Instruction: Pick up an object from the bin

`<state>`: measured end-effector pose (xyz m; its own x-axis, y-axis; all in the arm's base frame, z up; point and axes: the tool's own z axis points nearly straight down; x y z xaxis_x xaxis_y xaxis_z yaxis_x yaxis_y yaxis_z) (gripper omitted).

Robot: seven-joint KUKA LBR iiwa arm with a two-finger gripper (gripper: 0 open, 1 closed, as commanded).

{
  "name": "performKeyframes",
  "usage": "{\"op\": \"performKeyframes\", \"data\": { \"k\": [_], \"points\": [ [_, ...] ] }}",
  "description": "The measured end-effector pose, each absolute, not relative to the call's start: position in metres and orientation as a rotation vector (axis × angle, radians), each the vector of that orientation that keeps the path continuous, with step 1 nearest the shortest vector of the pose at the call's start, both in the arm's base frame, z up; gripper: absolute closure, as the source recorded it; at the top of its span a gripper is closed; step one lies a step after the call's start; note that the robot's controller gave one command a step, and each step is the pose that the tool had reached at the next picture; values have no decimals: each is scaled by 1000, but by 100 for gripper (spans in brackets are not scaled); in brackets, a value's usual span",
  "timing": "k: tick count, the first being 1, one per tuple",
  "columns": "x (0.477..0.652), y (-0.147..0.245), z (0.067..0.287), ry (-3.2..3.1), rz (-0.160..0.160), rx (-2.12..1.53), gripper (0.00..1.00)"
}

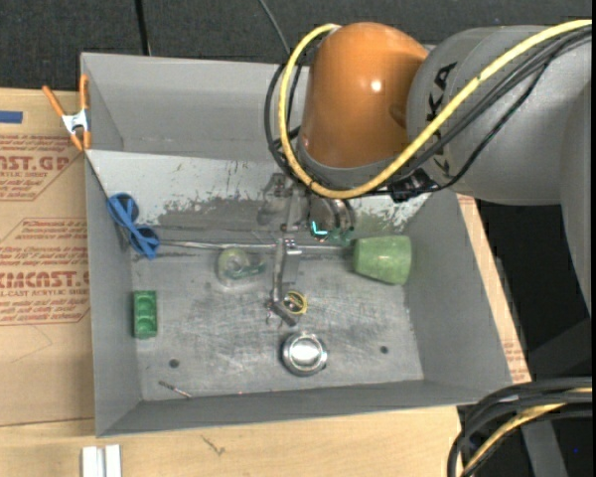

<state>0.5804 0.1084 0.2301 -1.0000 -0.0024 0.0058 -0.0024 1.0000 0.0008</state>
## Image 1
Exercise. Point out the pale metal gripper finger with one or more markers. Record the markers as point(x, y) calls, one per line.
point(294, 266)
point(279, 271)

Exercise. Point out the green cup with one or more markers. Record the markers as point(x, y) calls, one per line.
point(383, 260)

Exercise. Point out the grey metal bin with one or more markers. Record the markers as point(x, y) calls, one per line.
point(228, 346)

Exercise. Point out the green toy brick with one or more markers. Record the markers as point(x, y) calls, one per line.
point(145, 314)

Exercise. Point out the small dark drill bit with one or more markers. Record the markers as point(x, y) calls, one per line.
point(175, 388)

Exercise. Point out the blue sunglasses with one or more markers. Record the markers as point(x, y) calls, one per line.
point(129, 224)

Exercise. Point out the brown cardboard board, red print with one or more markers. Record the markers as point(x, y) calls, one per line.
point(35, 316)

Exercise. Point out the black cylinder on white bracket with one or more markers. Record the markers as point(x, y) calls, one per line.
point(411, 186)

